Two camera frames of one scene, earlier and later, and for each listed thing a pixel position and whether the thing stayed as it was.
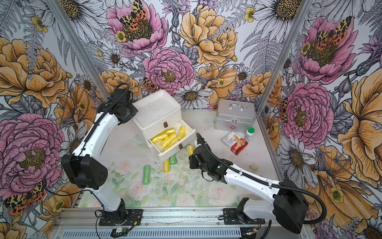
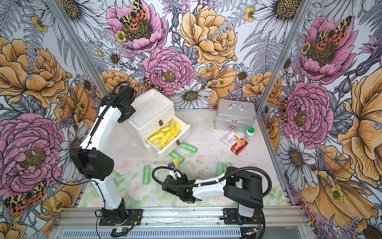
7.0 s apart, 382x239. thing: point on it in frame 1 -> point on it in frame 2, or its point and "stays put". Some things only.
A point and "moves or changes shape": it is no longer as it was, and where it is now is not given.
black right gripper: x=193 y=162 -> x=185 y=178
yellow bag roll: x=190 y=149 -> x=171 y=126
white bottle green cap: x=249 y=134 stays put
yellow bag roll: x=166 y=167 -> x=176 y=162
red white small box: x=235 y=143 stays put
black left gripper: x=134 y=111 stays put
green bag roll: x=172 y=160 moves or changes shape
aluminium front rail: x=82 y=223 stays put
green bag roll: x=146 y=171 stays put
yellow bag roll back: x=181 y=133 moves or changes shape
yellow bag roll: x=167 y=142 moves or changes shape
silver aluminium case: x=235 y=115 stays put
